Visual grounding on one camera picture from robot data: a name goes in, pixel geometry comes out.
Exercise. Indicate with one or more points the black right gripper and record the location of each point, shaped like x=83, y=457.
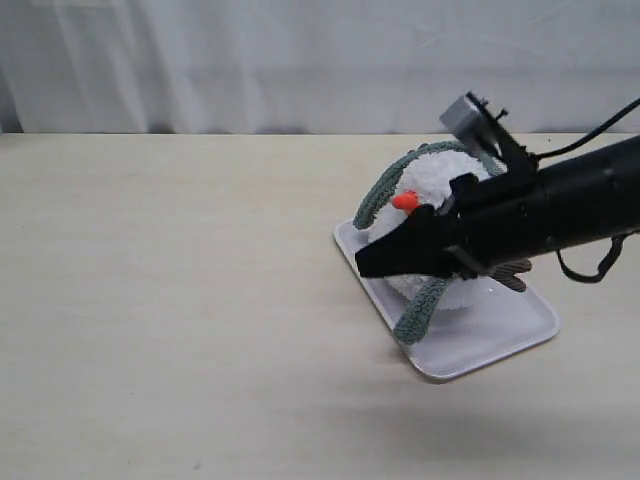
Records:
x=480, y=227

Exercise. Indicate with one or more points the white plush snowman toy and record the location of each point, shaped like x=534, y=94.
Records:
x=422, y=178

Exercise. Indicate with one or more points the green fuzzy scarf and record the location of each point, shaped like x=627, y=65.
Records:
x=414, y=320

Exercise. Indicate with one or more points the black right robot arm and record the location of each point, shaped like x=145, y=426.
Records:
x=588, y=198

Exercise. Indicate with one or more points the white backdrop curtain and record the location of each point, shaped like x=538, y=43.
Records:
x=320, y=67

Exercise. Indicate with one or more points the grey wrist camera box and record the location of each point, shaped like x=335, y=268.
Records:
x=464, y=119

